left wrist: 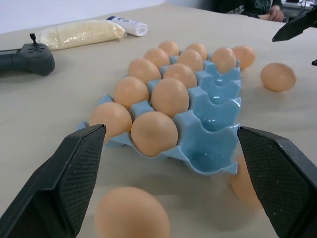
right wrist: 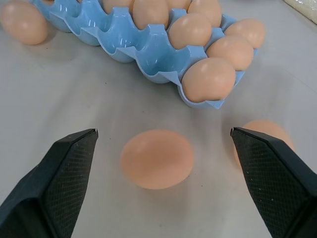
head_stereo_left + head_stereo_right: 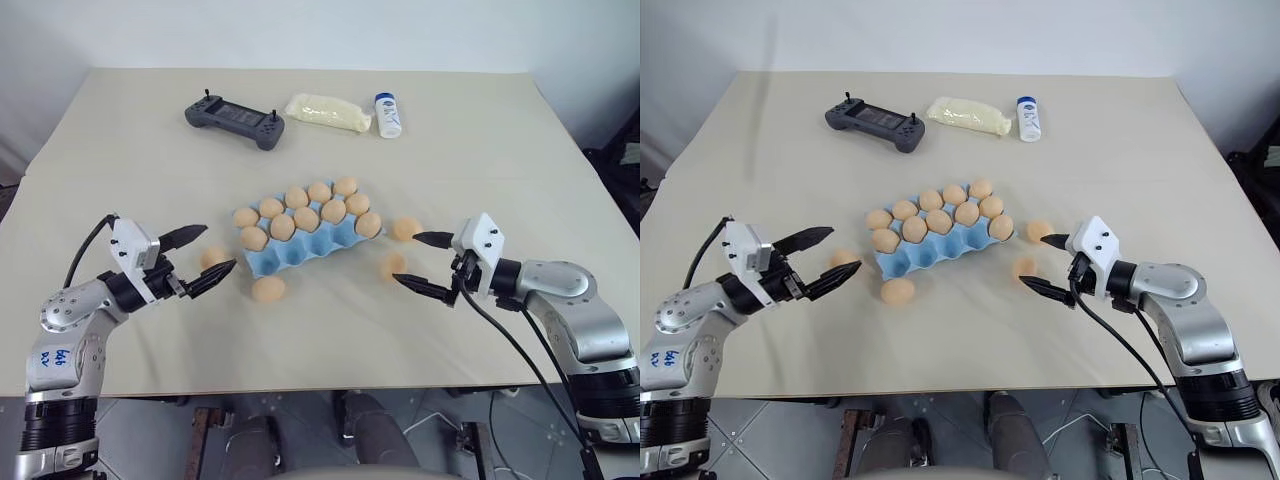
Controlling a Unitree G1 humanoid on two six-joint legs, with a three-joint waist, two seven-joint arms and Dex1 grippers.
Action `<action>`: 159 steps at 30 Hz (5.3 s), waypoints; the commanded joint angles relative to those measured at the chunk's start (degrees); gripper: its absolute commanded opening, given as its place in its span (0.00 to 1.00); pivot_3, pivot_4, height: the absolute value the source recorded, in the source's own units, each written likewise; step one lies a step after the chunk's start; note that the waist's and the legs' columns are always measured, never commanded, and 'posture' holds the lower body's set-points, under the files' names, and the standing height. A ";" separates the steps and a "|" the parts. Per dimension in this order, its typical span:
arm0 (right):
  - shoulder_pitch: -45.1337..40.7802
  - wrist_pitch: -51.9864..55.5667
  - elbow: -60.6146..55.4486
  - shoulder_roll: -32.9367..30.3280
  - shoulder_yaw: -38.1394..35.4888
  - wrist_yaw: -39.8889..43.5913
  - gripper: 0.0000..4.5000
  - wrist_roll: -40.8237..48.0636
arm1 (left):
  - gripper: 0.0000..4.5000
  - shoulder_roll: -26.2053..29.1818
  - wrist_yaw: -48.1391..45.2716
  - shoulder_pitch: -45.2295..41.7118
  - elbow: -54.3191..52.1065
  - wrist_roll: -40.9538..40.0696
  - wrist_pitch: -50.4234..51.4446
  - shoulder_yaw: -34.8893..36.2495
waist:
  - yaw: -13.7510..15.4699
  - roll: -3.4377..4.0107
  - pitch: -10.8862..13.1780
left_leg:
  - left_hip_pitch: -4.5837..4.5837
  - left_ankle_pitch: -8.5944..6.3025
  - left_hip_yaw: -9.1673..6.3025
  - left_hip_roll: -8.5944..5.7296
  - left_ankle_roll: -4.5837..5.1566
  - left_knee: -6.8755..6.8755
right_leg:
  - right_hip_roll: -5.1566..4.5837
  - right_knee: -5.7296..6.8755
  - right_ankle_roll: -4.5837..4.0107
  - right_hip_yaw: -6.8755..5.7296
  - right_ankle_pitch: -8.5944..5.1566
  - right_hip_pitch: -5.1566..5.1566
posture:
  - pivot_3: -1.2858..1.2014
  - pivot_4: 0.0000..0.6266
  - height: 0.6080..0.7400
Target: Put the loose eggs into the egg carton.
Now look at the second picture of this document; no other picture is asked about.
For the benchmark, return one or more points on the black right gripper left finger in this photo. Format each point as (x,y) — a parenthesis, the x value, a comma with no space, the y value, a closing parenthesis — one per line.
(52,188)

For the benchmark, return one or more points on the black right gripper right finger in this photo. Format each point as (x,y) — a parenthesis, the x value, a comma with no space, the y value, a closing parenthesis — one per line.
(277,183)

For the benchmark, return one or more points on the blue plastic egg tray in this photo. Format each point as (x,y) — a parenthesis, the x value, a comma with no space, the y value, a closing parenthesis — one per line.
(138,47)

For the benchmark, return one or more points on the brown egg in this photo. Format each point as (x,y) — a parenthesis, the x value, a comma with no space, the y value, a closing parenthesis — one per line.
(231,51)
(247,31)
(265,134)
(209,79)
(190,30)
(179,3)
(149,13)
(116,4)
(24,22)
(156,159)
(206,12)

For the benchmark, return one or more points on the white textured object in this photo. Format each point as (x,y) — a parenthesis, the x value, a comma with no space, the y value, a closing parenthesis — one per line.
(303,10)

